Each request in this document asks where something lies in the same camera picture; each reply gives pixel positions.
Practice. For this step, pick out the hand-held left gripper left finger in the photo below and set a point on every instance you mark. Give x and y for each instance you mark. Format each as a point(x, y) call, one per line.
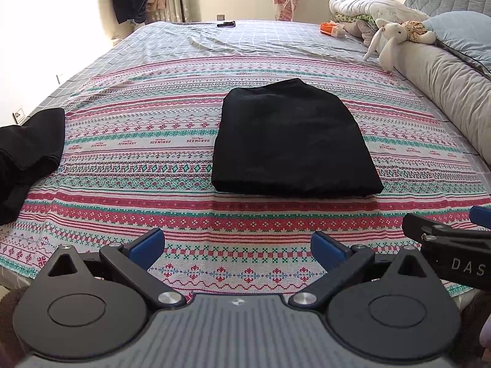
point(147, 249)

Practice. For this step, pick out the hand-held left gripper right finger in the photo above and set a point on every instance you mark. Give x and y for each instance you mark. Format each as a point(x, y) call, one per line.
point(328, 249)

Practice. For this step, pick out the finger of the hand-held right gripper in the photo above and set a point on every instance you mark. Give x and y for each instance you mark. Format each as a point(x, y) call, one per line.
point(481, 214)
point(416, 226)

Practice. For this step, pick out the black pants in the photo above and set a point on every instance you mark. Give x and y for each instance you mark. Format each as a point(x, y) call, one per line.
point(291, 142)

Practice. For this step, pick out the patterned red green blanket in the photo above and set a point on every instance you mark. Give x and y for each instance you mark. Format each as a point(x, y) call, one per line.
point(153, 153)

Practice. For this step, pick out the long grey bolster pillow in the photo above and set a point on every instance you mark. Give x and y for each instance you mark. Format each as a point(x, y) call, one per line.
point(448, 84)

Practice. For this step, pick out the black folded garment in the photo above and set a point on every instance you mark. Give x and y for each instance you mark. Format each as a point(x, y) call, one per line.
point(27, 153)

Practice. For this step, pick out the light blue pillow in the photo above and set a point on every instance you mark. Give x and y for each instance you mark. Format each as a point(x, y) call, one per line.
point(464, 34)

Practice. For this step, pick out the white plush rabbit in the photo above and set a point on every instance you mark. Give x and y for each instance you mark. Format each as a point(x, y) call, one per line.
point(389, 38)

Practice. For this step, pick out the floral dressed rag doll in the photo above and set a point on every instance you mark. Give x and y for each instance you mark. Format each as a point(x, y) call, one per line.
point(416, 30)

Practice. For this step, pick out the pinkish grey cushion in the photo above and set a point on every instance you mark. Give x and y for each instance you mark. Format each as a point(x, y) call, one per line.
point(358, 28)

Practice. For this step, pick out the orange packet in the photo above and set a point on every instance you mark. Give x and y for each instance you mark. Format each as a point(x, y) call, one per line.
point(332, 29)

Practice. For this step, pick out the folded green blanket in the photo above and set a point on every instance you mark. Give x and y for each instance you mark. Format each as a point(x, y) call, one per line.
point(353, 18)

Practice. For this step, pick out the grey checked bed sheet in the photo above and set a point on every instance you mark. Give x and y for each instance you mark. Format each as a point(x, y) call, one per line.
point(249, 38)

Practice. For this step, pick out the folded white quilt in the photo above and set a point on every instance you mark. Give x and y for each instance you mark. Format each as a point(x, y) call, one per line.
point(368, 5)

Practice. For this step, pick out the small black remote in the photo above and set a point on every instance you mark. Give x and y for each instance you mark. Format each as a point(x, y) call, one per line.
point(226, 24)

